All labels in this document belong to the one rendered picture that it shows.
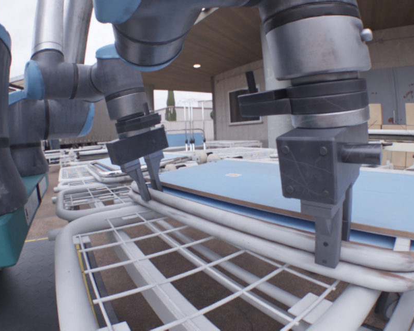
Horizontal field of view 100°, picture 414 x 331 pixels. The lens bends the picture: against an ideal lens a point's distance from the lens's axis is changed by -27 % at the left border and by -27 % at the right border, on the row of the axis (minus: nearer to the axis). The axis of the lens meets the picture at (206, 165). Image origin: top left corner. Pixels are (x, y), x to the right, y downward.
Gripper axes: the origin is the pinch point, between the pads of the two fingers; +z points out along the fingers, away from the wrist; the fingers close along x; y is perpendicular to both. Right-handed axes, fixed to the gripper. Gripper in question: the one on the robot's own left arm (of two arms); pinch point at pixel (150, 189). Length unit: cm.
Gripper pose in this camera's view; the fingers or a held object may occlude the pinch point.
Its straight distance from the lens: 55.9
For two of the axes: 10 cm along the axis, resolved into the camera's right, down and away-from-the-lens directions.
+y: -6.6, -0.7, 7.5
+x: -7.2, 3.4, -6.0
